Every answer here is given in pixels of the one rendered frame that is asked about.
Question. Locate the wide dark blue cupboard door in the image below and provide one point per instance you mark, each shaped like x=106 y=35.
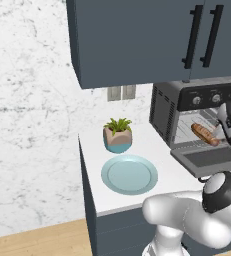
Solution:
x=133 y=40

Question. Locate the grey wall outlet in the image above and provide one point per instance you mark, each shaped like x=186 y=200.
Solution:
x=129 y=92
x=114 y=93

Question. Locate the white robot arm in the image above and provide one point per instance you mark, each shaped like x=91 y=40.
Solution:
x=177 y=213

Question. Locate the round toaster oven knob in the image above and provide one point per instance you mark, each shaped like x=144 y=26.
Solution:
x=196 y=100
x=216 y=98

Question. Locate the brown baguette bread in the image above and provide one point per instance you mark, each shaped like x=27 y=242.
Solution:
x=203 y=133

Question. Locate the dark blue base cabinet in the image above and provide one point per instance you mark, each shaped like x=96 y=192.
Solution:
x=117 y=230

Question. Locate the light blue round plate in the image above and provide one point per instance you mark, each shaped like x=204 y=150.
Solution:
x=129 y=174

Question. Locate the grey toaster oven door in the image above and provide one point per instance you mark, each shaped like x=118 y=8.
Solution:
x=190 y=165

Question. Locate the grey toaster oven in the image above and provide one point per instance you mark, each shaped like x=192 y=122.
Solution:
x=162 y=110

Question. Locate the green plant in pot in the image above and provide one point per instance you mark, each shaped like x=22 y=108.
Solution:
x=117 y=138

